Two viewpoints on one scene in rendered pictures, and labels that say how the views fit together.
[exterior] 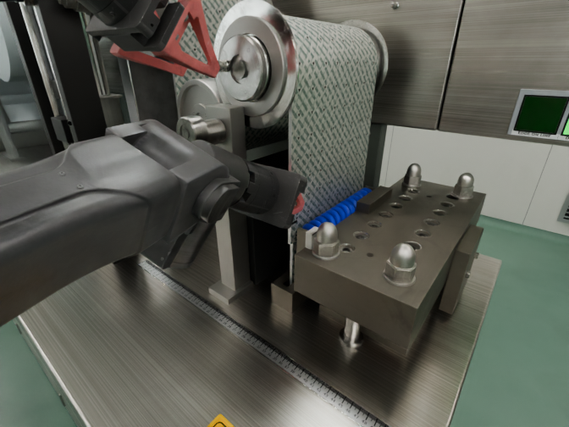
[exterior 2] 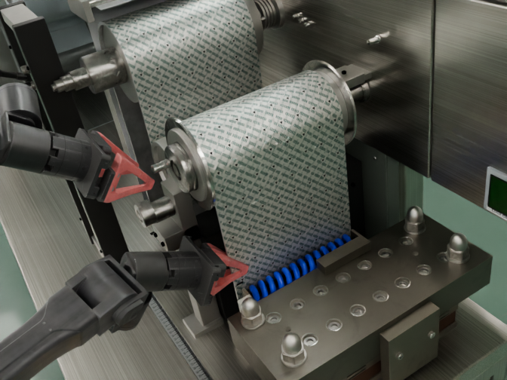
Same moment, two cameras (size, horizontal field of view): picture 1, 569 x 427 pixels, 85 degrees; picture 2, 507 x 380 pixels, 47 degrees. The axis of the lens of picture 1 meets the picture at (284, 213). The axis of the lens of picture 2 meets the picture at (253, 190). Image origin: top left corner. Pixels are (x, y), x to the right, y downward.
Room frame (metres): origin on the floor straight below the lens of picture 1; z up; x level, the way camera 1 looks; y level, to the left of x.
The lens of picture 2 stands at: (-0.19, -0.35, 1.69)
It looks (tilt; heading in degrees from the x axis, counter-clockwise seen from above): 34 degrees down; 26
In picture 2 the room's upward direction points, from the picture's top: 11 degrees counter-clockwise
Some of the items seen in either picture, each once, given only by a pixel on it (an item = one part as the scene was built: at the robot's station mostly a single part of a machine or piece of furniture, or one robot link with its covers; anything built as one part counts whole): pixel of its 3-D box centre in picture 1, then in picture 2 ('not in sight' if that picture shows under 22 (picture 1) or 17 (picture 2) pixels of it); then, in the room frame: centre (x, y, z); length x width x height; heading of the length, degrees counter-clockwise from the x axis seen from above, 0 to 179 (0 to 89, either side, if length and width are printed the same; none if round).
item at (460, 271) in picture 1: (463, 268); (411, 346); (0.40, -0.28, 0.96); 0.10 x 0.03 x 0.11; 141
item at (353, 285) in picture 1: (405, 234); (362, 300); (0.45, -0.20, 1.00); 0.40 x 0.16 x 0.06; 141
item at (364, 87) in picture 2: not in sight; (345, 95); (0.67, -0.14, 1.25); 0.07 x 0.04 x 0.04; 141
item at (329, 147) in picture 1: (334, 166); (290, 225); (0.49, -0.08, 1.10); 0.23 x 0.01 x 0.18; 141
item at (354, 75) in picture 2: not in sight; (347, 75); (0.67, -0.15, 1.28); 0.06 x 0.05 x 0.02; 141
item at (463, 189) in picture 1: (465, 184); (458, 245); (0.55, -0.34, 1.05); 0.04 x 0.04 x 0.04
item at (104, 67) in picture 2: not in sight; (103, 70); (0.58, 0.25, 1.33); 0.06 x 0.06 x 0.06; 51
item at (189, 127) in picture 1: (191, 132); (145, 213); (0.40, 0.12, 1.18); 0.04 x 0.02 x 0.04; 51
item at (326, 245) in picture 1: (327, 237); (250, 310); (0.35, -0.06, 1.05); 0.04 x 0.04 x 0.04
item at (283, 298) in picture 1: (328, 258); not in sight; (0.50, -0.08, 0.92); 0.28 x 0.04 x 0.04; 141
